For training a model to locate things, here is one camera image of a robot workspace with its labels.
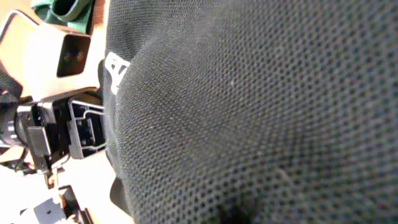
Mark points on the green cloth bag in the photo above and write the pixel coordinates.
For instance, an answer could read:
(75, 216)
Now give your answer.
(75, 14)

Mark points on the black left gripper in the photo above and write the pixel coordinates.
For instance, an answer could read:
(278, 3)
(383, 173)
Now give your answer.
(49, 129)

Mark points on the black garment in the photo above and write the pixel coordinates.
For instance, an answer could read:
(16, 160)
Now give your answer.
(253, 111)

